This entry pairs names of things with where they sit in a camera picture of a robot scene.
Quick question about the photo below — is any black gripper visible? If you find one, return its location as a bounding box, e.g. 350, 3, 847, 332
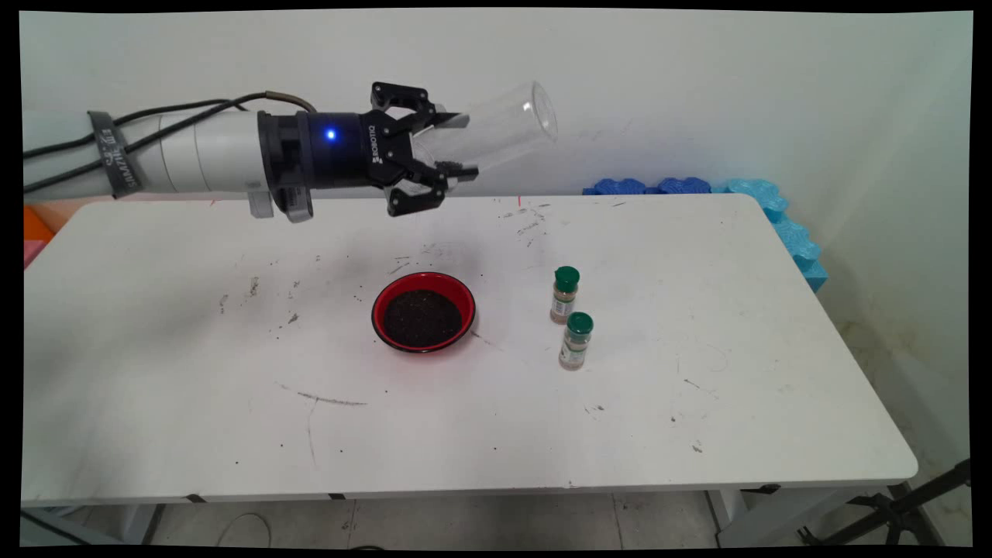
256, 81, 480, 219

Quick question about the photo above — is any clear tall plastic jar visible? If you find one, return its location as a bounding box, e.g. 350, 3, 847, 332
411, 81, 559, 175

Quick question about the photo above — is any red bowl with dark grains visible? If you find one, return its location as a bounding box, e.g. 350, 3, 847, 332
371, 271, 477, 354

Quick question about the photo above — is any green-capped spice bottle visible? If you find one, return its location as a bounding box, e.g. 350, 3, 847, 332
550, 266, 580, 325
559, 312, 594, 371

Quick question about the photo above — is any orange foam block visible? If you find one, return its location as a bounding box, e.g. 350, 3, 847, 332
23, 203, 71, 241

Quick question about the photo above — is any light blue foam mat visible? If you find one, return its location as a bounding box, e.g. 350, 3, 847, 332
713, 178, 828, 294

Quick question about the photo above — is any white table leg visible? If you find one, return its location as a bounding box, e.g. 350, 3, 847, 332
705, 487, 915, 547

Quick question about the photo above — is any black tripod stand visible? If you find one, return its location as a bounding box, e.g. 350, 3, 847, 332
798, 459, 971, 547

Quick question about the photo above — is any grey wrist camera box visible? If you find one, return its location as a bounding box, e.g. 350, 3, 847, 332
246, 182, 315, 224

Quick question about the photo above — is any grey strap around arm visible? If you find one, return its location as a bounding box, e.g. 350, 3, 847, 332
87, 111, 144, 200

